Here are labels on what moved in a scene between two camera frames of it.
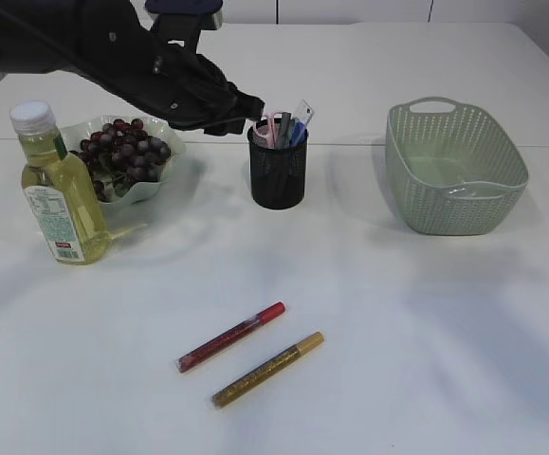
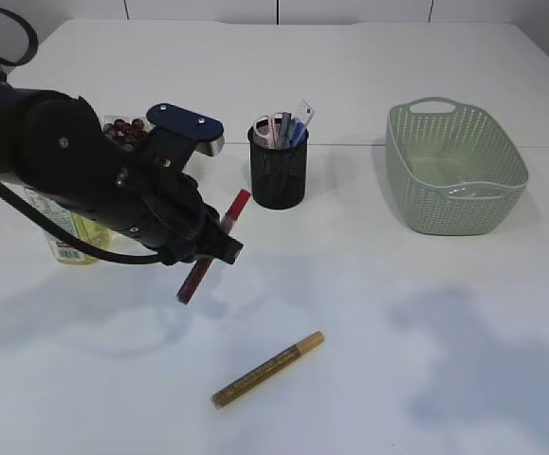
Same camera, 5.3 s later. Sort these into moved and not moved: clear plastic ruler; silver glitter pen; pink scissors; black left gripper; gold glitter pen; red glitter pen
Moved: black left gripper; red glitter pen
Not moved: pink scissors; gold glitter pen; clear plastic ruler; silver glitter pen
